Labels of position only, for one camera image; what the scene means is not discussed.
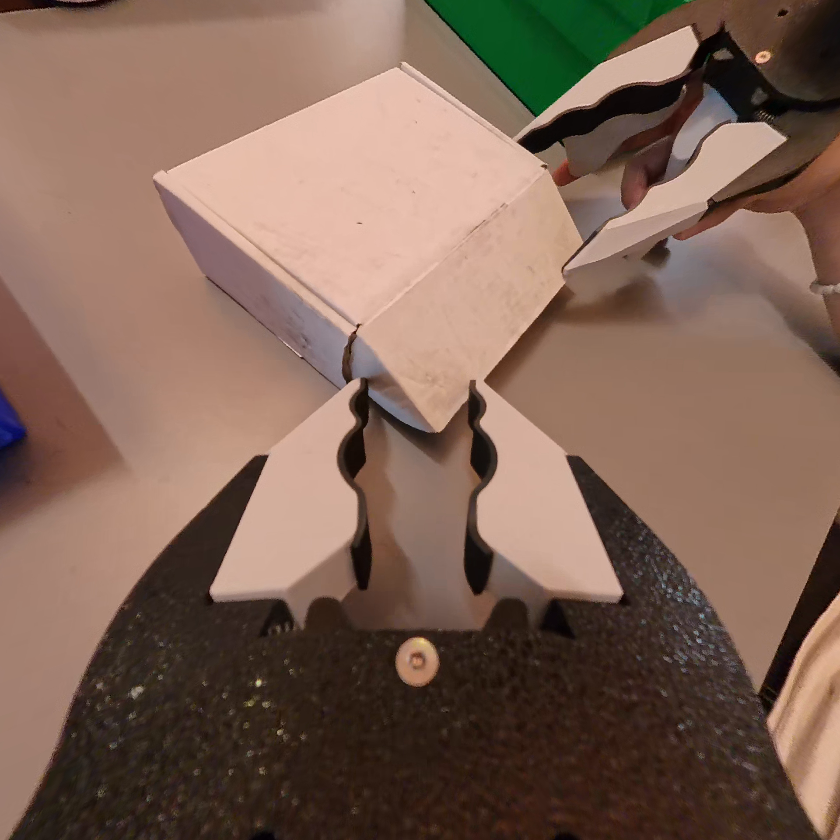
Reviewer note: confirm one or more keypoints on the white cardboard mailer box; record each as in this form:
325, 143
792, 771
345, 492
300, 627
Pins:
361, 197

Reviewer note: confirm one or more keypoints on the person's pale clothing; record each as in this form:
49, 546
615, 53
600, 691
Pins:
814, 722

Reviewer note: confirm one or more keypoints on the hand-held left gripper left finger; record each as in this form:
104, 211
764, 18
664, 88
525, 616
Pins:
289, 525

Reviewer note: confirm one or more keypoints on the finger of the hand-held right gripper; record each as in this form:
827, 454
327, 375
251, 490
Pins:
722, 157
623, 72

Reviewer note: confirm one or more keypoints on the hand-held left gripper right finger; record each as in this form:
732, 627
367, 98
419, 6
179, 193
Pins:
544, 525

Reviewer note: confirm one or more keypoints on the blue plastic bin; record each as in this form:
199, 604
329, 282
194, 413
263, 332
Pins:
10, 420

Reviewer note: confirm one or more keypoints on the green plastic bin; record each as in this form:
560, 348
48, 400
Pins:
538, 46

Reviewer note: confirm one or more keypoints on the person's right hand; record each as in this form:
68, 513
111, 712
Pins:
814, 210

